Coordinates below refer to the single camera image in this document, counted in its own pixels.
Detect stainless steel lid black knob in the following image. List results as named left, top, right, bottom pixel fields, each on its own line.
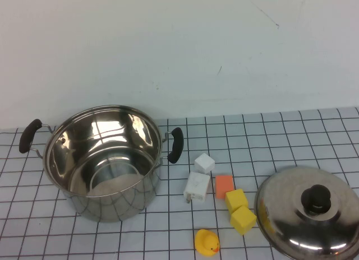
left=254, top=165, right=359, bottom=260

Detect white cube block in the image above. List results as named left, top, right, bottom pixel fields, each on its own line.
left=194, top=152, right=216, bottom=173

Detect white power adapter plug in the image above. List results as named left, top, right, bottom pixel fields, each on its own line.
left=182, top=171, right=211, bottom=205

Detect orange rectangular block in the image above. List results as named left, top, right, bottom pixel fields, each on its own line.
left=215, top=174, right=235, bottom=199

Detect yellow cube block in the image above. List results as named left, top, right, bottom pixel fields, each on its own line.
left=225, top=188, right=249, bottom=215
left=229, top=205, right=257, bottom=236

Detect yellow rubber duck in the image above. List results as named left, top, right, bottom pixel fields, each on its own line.
left=194, top=229, right=221, bottom=256

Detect stainless steel pot black handles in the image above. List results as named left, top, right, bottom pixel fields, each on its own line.
left=19, top=104, right=185, bottom=224

